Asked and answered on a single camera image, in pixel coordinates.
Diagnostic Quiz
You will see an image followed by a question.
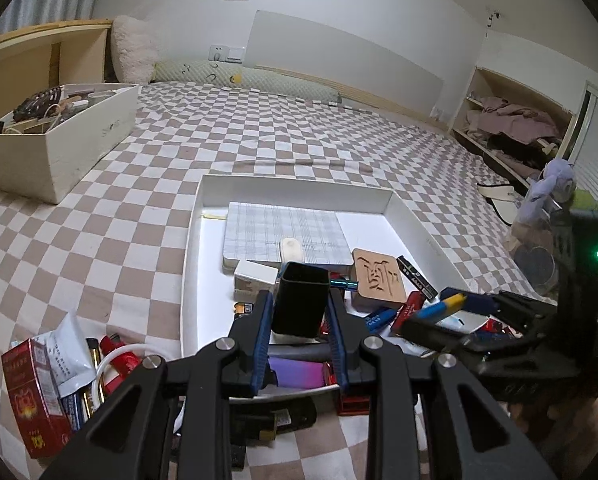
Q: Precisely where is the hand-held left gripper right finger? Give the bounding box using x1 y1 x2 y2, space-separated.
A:
326 289 554 480

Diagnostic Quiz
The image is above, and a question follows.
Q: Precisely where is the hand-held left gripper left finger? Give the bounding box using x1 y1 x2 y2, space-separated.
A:
39 290 275 480

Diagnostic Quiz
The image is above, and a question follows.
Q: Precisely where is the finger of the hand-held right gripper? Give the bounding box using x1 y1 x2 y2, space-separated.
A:
440 286 560 322
400 314 487 357

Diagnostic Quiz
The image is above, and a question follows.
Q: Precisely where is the purple lighter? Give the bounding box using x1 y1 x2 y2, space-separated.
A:
269 357 327 390

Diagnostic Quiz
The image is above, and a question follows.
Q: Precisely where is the black rectangular case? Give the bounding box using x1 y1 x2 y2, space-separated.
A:
270 261 330 337

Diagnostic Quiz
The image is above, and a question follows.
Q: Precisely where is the white cardboard tray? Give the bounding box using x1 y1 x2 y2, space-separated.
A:
179 174 472 406

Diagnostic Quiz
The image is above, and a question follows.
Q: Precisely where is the white blue packet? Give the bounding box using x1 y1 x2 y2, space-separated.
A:
449 310 490 335

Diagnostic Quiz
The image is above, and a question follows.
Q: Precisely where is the black slim box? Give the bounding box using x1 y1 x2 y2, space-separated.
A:
396 255 439 301

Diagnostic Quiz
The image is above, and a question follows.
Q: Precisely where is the round black tin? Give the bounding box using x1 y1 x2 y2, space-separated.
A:
516 247 557 286

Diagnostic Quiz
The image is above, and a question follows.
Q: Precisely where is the white tan small box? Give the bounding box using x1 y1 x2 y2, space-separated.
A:
233 260 280 293

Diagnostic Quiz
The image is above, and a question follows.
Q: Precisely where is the carved wooden block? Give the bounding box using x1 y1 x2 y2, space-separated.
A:
351 248 411 311

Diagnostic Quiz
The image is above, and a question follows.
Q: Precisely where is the clear plastic bin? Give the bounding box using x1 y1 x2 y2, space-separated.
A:
509 195 580 296

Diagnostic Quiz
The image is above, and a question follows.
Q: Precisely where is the white black slipper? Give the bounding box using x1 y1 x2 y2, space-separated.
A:
477 181 522 226

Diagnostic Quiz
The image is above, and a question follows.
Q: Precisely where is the purple plush toy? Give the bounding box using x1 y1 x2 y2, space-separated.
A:
521 158 576 226

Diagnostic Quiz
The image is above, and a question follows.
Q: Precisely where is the pile of clothes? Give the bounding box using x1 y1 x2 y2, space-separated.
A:
466 92 562 158

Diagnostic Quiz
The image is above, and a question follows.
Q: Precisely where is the silver foil packet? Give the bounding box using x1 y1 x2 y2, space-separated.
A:
44 311 97 398

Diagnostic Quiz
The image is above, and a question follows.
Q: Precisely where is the red cigarette carton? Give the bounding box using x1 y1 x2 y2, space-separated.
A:
0 338 72 460

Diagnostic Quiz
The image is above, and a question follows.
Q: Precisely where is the long green pillow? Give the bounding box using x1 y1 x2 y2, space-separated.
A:
151 60 341 106

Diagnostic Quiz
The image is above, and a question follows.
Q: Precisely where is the white shoebox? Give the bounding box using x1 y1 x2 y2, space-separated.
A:
0 83 140 205

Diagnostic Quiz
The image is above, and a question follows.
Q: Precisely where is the fluffy white pillow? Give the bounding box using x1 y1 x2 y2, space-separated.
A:
110 15 159 85

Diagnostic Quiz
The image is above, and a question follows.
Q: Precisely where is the brown hair clip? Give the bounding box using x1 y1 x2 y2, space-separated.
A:
13 87 62 116

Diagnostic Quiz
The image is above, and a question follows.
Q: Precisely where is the wooden bedside shelf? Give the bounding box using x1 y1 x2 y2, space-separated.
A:
0 19 112 181

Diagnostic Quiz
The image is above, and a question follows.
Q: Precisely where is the white plastic ring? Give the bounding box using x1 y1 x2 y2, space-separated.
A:
92 342 145 411

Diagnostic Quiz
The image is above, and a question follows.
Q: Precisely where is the wooden wall shelf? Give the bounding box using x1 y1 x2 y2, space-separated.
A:
449 66 580 191

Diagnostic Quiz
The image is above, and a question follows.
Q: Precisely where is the white wall switch plate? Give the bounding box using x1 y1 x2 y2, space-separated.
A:
208 45 246 64

